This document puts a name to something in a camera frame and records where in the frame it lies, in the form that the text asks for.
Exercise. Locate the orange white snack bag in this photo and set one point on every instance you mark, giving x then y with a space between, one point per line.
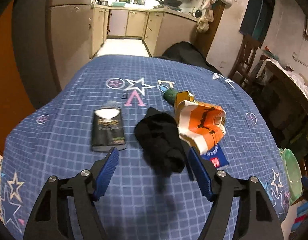
201 125

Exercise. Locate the dark wooden chair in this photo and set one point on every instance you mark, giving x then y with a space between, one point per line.
244 61

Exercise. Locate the green bottle cap piece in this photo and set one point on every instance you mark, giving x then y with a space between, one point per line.
170 96

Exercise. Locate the beige kitchen cabinets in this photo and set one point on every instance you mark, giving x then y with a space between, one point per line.
157 28

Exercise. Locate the orange wooden cabinet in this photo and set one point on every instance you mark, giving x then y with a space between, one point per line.
14 101

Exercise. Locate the yellow cardboard box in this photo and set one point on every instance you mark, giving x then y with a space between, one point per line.
184 98

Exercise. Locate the grey refrigerator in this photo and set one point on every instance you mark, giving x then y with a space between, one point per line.
51 42

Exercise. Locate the black cloth covered object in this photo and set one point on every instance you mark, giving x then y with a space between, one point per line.
185 52

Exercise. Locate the black sock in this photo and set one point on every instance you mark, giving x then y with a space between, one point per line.
157 134

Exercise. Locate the blue checkered tablecloth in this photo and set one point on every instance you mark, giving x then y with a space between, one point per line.
56 140

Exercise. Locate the blue white small box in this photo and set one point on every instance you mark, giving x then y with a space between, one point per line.
216 156

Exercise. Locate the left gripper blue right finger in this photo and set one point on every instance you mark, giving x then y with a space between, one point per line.
256 217

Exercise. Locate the black wok on stove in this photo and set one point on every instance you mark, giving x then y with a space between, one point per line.
171 3

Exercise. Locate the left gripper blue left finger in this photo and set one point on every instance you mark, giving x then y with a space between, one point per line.
49 218

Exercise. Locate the dark wooden dining table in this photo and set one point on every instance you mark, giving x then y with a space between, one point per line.
284 107

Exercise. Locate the black foil packet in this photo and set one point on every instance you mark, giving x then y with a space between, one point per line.
108 129

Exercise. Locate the green lined trash bin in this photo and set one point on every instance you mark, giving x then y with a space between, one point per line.
293 174

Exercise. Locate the white sheet on table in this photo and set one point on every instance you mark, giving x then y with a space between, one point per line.
296 78

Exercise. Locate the dark window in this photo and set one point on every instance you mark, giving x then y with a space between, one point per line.
257 19

